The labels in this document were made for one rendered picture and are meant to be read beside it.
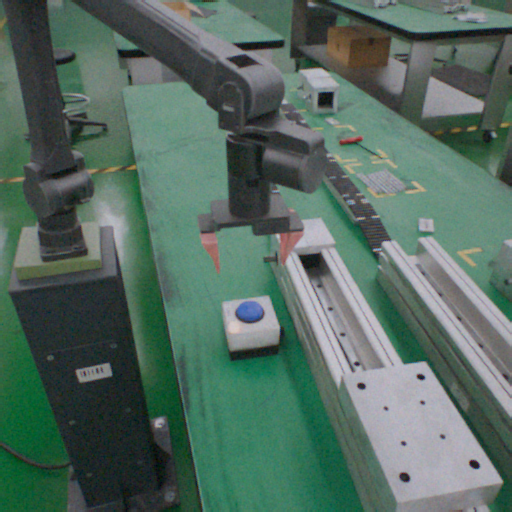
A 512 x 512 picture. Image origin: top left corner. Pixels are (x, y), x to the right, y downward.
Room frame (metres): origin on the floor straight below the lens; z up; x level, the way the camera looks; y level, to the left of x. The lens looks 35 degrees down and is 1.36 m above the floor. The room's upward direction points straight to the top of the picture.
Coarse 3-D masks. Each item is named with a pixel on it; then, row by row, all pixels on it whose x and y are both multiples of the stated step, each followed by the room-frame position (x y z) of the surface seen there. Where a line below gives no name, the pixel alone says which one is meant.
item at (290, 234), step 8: (296, 216) 0.60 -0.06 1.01; (256, 224) 0.56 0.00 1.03; (264, 224) 0.56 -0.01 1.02; (272, 224) 0.56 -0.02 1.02; (280, 224) 0.56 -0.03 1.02; (288, 224) 0.57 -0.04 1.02; (296, 224) 0.58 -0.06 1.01; (256, 232) 0.56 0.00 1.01; (264, 232) 0.56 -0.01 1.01; (272, 232) 0.56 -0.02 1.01; (280, 232) 0.56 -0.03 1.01; (288, 232) 0.57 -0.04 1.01; (296, 232) 0.57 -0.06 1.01; (280, 240) 0.61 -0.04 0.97; (288, 240) 0.57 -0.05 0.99; (296, 240) 0.57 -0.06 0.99; (280, 248) 0.61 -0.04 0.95; (288, 248) 0.58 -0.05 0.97; (280, 256) 0.61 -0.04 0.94; (288, 256) 0.58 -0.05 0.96
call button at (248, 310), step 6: (240, 306) 0.59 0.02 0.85; (246, 306) 0.59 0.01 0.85; (252, 306) 0.59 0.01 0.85; (258, 306) 0.59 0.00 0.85; (240, 312) 0.58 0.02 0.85; (246, 312) 0.58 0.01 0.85; (252, 312) 0.58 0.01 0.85; (258, 312) 0.58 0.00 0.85; (246, 318) 0.57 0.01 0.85; (252, 318) 0.57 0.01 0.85
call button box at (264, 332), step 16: (224, 304) 0.61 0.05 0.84; (224, 320) 0.59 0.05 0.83; (240, 320) 0.57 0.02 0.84; (256, 320) 0.57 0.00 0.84; (272, 320) 0.58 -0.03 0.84; (240, 336) 0.55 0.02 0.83; (256, 336) 0.55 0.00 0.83; (272, 336) 0.56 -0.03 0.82; (240, 352) 0.55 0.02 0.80; (256, 352) 0.55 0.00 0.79; (272, 352) 0.56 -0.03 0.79
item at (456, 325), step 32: (384, 256) 0.75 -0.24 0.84; (416, 256) 0.77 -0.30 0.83; (448, 256) 0.72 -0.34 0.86; (384, 288) 0.72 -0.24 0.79; (416, 288) 0.63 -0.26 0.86; (448, 288) 0.66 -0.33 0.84; (416, 320) 0.61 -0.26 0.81; (448, 320) 0.55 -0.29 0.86; (480, 320) 0.57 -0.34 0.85; (448, 352) 0.51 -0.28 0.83; (480, 352) 0.48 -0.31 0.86; (448, 384) 0.49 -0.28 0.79; (480, 384) 0.44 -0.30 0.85; (480, 416) 0.42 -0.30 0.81
